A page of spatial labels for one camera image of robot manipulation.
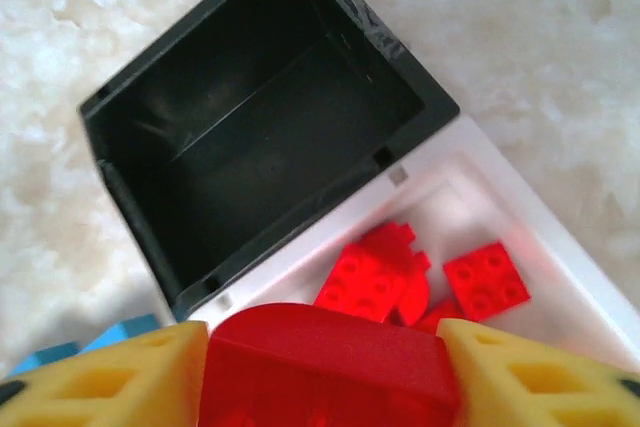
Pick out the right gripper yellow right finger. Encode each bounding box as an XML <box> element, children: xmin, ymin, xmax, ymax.
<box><xmin>437</xmin><ymin>317</ymin><xmax>640</xmax><ymax>427</ymax></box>

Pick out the red square lego brick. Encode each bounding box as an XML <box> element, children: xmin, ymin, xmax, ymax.
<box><xmin>313</xmin><ymin>241</ymin><xmax>409</xmax><ymax>323</ymax></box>
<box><xmin>442</xmin><ymin>241</ymin><xmax>532</xmax><ymax>321</ymax></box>

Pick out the red notched lego piece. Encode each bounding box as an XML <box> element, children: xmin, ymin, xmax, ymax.
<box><xmin>414</xmin><ymin>299</ymin><xmax>466</xmax><ymax>336</ymax></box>

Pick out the black plastic bin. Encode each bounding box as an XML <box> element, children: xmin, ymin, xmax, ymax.
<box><xmin>77</xmin><ymin>0</ymin><xmax>461</xmax><ymax>321</ymax></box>

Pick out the white plastic bin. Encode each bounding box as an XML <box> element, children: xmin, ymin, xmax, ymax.
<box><xmin>169</xmin><ymin>114</ymin><xmax>640</xmax><ymax>379</ymax></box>

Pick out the red curved lego piece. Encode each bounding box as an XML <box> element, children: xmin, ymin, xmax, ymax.
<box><xmin>357</xmin><ymin>221</ymin><xmax>434</xmax><ymax>328</ymax></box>

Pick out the large red lego brick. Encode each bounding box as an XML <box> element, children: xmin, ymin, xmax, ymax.
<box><xmin>199</xmin><ymin>302</ymin><xmax>464</xmax><ymax>427</ymax></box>

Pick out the light blue lego brick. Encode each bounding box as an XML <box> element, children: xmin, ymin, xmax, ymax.
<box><xmin>7</xmin><ymin>314</ymin><xmax>161</xmax><ymax>379</ymax></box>

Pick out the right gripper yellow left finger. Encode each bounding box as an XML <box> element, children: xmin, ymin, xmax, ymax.
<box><xmin>0</xmin><ymin>320</ymin><xmax>210</xmax><ymax>427</ymax></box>

